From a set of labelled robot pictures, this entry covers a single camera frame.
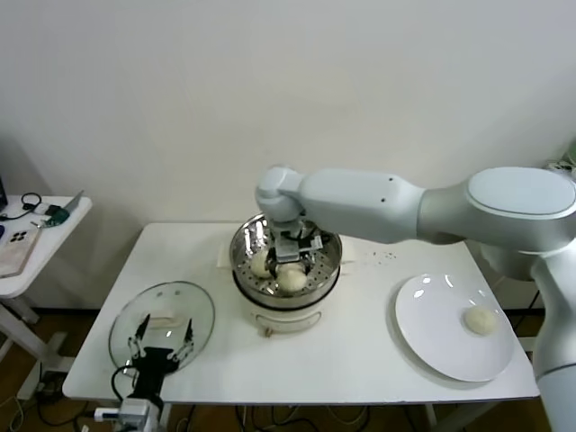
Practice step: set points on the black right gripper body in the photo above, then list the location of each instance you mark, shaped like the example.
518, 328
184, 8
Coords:
307, 253

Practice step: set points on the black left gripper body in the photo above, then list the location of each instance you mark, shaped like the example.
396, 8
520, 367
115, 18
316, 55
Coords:
153, 360

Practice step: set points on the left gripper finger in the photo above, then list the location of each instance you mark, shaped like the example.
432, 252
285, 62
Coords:
186, 342
137, 342

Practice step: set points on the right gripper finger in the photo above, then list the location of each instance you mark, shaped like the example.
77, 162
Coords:
273, 263
310, 266

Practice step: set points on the white steamed baozi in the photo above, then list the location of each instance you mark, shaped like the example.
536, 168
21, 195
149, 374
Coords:
258, 266
480, 321
291, 281

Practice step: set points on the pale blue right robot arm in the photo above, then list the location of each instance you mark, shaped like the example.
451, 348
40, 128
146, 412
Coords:
360, 202

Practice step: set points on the stainless steel steamer basket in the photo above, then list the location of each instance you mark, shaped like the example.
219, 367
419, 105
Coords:
243, 252

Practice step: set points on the black floor power box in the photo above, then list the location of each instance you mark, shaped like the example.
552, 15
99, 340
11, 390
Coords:
54, 382

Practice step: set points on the white side table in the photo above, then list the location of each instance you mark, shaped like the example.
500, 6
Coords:
67, 234

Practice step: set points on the white round plate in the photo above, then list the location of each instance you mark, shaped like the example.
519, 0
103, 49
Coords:
432, 324

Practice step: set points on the green circuit board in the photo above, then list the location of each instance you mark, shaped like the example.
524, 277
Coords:
57, 214

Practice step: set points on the dark blue screen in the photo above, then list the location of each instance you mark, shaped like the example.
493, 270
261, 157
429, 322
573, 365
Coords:
2, 191

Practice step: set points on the white power strip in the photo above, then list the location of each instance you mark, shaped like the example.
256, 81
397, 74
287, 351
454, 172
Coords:
560, 165

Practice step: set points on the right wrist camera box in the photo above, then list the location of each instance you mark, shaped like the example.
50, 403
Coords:
288, 249

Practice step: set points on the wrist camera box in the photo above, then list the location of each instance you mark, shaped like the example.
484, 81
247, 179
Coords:
288, 249
107, 412

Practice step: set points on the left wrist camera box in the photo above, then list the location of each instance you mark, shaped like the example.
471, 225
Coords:
107, 412

